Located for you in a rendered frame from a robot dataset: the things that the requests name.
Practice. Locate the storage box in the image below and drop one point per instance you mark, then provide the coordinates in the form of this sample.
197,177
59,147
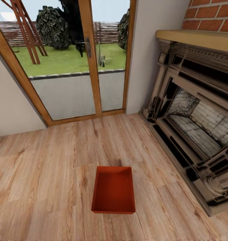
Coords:
113,191

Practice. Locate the countertop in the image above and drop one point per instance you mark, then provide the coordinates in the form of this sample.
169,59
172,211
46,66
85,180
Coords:
213,40

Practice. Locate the door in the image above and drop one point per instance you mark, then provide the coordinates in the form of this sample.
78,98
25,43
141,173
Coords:
72,57

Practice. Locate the wood fireplace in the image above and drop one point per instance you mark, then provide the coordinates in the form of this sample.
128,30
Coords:
188,115

